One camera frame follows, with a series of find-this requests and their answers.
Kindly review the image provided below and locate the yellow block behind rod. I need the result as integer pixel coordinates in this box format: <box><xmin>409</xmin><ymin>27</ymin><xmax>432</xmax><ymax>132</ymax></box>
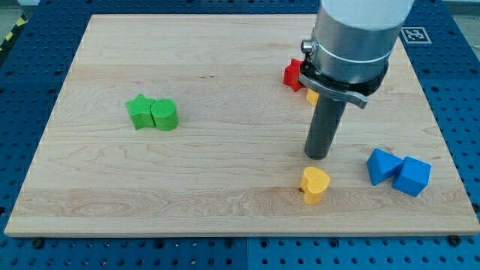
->
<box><xmin>305</xmin><ymin>89</ymin><xmax>320</xmax><ymax>107</ymax></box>

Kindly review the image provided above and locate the green cylinder block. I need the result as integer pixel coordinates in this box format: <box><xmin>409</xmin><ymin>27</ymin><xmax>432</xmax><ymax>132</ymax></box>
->
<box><xmin>151</xmin><ymin>99</ymin><xmax>179</xmax><ymax>131</ymax></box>

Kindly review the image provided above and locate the blue cube block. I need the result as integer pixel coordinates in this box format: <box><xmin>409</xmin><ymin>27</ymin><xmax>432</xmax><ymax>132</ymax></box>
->
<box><xmin>392</xmin><ymin>156</ymin><xmax>431</xmax><ymax>197</ymax></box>

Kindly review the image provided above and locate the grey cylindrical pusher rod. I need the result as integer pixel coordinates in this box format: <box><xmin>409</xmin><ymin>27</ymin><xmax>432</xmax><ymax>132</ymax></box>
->
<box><xmin>304</xmin><ymin>97</ymin><xmax>346</xmax><ymax>160</ymax></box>

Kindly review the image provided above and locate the yellow heart block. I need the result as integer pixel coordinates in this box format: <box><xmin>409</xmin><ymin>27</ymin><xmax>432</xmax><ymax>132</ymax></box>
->
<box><xmin>301</xmin><ymin>166</ymin><xmax>331</xmax><ymax>206</ymax></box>

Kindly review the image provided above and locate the black yellow hazard tape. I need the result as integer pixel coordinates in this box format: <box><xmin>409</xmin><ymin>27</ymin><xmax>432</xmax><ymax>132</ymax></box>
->
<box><xmin>1</xmin><ymin>13</ymin><xmax>28</xmax><ymax>53</ymax></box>

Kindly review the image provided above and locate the light wooden board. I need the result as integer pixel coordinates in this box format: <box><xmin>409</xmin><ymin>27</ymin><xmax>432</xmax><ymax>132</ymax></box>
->
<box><xmin>5</xmin><ymin>14</ymin><xmax>479</xmax><ymax>238</ymax></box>

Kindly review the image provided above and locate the red star block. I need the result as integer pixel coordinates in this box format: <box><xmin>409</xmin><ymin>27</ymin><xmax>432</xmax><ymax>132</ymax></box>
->
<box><xmin>283</xmin><ymin>58</ymin><xmax>305</xmax><ymax>92</ymax></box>

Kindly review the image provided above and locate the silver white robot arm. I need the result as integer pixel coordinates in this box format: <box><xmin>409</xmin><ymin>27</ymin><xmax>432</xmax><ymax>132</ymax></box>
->
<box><xmin>298</xmin><ymin>0</ymin><xmax>413</xmax><ymax>108</ymax></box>

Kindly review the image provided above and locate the white fiducial marker tag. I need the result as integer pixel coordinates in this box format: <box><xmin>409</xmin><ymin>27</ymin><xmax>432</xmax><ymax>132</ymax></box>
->
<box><xmin>400</xmin><ymin>26</ymin><xmax>431</xmax><ymax>44</ymax></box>

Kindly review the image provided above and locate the blue triangular prism block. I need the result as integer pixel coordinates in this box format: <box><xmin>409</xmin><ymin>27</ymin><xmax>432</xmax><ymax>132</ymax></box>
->
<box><xmin>366</xmin><ymin>148</ymin><xmax>403</xmax><ymax>186</ymax></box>

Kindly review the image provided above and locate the green star block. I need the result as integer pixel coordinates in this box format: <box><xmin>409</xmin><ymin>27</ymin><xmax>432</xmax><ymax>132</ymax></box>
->
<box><xmin>125</xmin><ymin>94</ymin><xmax>155</xmax><ymax>130</ymax></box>

